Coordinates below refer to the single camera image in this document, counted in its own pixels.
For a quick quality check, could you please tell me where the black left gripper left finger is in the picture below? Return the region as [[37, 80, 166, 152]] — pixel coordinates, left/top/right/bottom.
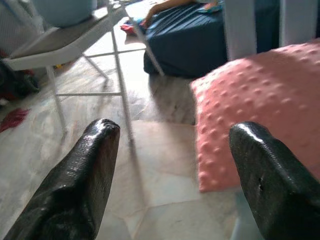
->
[[3, 118, 121, 240]]

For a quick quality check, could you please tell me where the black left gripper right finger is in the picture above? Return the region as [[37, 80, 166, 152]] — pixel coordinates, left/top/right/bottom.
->
[[228, 121, 320, 240]]

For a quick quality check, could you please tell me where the pink dotted pillow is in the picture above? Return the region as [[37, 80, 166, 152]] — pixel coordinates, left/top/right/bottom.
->
[[190, 38, 320, 193]]

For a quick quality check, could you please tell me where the dark red cloth scrap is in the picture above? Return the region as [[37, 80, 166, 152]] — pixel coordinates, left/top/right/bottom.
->
[[0, 108, 31, 133]]

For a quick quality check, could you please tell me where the dark clothes pile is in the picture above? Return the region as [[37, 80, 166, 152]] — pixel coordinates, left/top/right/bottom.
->
[[0, 51, 41, 106]]

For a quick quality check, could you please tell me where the white chair backrest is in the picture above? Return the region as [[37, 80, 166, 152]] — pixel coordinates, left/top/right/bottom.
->
[[223, 0, 320, 61]]

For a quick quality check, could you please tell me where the red and blue cloth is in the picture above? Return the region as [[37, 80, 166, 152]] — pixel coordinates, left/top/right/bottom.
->
[[120, 16, 147, 36]]

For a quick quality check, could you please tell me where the dark blue mattress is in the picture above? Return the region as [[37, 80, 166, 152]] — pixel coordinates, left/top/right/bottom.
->
[[143, 0, 280, 79]]

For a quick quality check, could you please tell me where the light blue round cushion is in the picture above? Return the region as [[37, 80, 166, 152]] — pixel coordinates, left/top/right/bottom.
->
[[32, 0, 98, 28]]

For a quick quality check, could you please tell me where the person's bare leg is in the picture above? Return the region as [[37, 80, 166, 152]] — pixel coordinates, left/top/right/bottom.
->
[[144, 0, 198, 27]]

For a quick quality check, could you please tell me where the white metal frame chair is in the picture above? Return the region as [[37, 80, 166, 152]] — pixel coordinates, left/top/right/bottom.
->
[[2, 0, 166, 142]]

